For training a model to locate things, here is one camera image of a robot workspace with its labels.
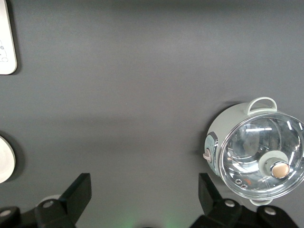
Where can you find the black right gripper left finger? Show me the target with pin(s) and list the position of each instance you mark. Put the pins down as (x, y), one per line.
(73, 197)

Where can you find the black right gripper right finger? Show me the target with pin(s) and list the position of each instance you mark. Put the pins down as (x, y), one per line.
(211, 202)

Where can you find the beige round plate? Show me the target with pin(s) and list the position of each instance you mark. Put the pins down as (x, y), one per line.
(5, 161)

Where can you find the beige rabbit print tray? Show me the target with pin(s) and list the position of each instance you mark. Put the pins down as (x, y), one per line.
(6, 35)

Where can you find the glass pot lid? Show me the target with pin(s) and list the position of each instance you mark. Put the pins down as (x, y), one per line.
(249, 142)

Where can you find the pale green electric cooking pot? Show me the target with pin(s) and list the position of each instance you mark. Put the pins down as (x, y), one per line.
(223, 121)

